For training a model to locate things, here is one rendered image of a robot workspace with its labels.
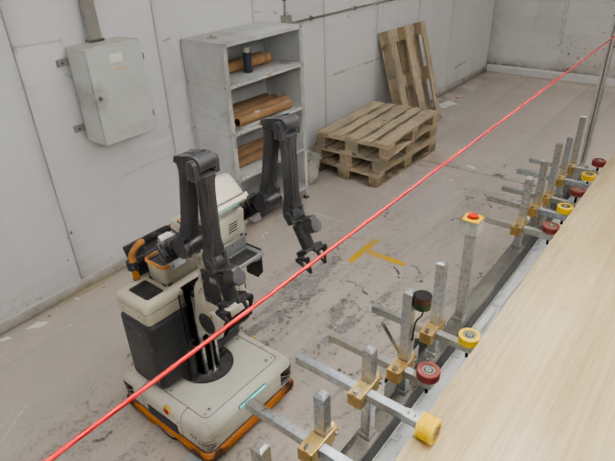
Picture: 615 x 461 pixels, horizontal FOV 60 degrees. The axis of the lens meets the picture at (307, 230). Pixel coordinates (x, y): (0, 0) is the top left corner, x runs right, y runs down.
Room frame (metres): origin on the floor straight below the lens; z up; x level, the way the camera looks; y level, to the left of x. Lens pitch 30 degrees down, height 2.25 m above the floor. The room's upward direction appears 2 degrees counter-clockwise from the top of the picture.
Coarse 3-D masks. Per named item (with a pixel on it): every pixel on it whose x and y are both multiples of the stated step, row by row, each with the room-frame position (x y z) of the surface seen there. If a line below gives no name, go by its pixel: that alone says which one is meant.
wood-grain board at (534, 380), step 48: (576, 240) 2.14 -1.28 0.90; (528, 288) 1.78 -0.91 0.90; (576, 288) 1.76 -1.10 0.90; (528, 336) 1.49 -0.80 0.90; (576, 336) 1.48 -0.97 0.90; (480, 384) 1.26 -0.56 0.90; (528, 384) 1.25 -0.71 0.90; (576, 384) 1.24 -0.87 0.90; (480, 432) 1.07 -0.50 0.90; (528, 432) 1.07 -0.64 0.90; (576, 432) 1.06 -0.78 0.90
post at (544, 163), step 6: (546, 162) 2.58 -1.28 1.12; (540, 168) 2.60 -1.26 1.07; (546, 168) 2.58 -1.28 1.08; (540, 174) 2.59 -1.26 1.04; (546, 174) 2.60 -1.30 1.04; (540, 180) 2.59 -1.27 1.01; (540, 186) 2.58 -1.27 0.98; (540, 192) 2.58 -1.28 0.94; (534, 198) 2.59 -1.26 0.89; (540, 198) 2.58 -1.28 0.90; (534, 222) 2.58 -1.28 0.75
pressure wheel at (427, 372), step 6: (420, 366) 1.35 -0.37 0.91; (426, 366) 1.35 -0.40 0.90; (432, 366) 1.35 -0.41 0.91; (420, 372) 1.32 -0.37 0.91; (426, 372) 1.32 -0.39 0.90; (432, 372) 1.32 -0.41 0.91; (438, 372) 1.32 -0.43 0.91; (420, 378) 1.31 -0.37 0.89; (426, 378) 1.30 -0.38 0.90; (432, 378) 1.29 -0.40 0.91; (438, 378) 1.31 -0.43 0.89; (426, 390) 1.33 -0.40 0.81
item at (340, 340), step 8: (336, 336) 1.57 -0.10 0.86; (336, 344) 1.56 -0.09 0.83; (344, 344) 1.53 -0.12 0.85; (352, 344) 1.52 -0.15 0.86; (360, 344) 1.52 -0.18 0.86; (360, 352) 1.49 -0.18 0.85; (384, 360) 1.43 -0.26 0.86; (392, 360) 1.43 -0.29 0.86; (384, 368) 1.42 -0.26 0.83; (408, 368) 1.39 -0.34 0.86; (408, 376) 1.36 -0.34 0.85; (424, 384) 1.32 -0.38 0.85; (432, 384) 1.32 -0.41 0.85
